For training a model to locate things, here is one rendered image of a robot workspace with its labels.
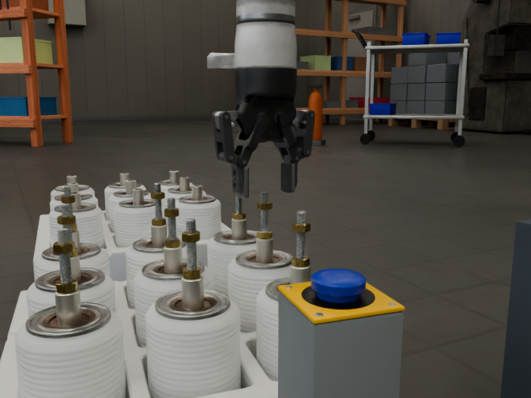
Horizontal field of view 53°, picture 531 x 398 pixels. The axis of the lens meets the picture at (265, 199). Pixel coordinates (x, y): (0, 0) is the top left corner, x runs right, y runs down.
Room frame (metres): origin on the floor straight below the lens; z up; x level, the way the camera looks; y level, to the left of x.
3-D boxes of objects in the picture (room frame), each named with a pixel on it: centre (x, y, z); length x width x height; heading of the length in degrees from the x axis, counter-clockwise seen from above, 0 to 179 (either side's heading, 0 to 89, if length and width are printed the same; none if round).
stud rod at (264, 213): (0.66, 0.00, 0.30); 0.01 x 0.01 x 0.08
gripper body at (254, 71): (0.66, 0.00, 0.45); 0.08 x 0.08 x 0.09
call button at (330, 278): (0.37, -0.05, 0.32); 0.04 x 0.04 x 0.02
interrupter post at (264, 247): (0.66, 0.00, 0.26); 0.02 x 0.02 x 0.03
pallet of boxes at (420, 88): (8.46, -2.63, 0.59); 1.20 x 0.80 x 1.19; 27
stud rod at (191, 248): (0.51, 0.07, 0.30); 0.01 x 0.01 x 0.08
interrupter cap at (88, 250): (0.70, 0.26, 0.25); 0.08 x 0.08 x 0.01
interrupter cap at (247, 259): (0.66, 0.00, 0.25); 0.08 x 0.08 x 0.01
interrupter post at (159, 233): (0.73, 0.15, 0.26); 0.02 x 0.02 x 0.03
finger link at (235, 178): (0.64, 0.04, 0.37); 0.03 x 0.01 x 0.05; 123
